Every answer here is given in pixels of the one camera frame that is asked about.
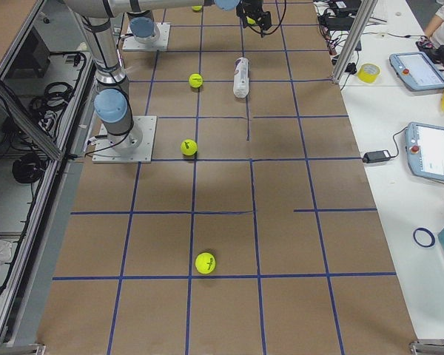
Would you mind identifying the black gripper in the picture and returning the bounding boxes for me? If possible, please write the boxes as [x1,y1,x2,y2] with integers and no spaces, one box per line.
[236,0,272,31]

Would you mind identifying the clear Wilson tennis ball can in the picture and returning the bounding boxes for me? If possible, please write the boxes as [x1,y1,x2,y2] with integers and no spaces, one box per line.
[233,57,249,98]

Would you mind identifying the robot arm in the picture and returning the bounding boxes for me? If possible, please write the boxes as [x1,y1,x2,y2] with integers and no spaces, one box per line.
[65,1,272,163]

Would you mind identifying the tennis ball front left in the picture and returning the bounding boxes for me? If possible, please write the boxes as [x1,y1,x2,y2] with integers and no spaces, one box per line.
[246,17,256,25]

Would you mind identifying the tennis ball centre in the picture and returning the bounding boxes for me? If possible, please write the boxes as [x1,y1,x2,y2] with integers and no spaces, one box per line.
[188,73,204,89]

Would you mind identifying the tennis ball front right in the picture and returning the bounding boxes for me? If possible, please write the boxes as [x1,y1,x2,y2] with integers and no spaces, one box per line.
[180,139,198,157]

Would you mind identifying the yellow tape roll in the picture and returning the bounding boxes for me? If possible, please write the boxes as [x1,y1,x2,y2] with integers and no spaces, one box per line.
[357,63,380,84]

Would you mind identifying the teach pendant far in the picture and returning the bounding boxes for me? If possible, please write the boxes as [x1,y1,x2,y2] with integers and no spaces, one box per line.
[389,52,444,92]

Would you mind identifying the teach pendant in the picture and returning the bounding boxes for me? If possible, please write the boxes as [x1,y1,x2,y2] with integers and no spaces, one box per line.
[405,122,444,183]
[389,52,444,92]

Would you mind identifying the black power adapter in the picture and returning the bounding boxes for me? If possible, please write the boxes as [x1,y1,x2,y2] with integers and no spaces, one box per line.
[362,149,392,163]

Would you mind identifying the teach pendant near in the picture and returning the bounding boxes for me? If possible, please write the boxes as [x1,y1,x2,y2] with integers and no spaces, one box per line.
[405,122,444,183]

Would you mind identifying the aluminium frame post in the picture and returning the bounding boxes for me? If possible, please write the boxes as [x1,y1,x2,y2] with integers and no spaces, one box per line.
[332,0,377,84]

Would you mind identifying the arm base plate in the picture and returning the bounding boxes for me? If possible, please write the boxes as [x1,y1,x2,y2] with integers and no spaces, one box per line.
[122,21,171,52]
[92,115,157,163]

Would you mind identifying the tennis ball nearest camera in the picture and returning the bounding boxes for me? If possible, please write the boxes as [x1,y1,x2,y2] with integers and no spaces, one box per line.
[195,251,216,274]

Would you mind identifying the blue tape ring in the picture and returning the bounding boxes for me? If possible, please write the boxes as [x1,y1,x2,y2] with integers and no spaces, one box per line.
[412,227,437,249]

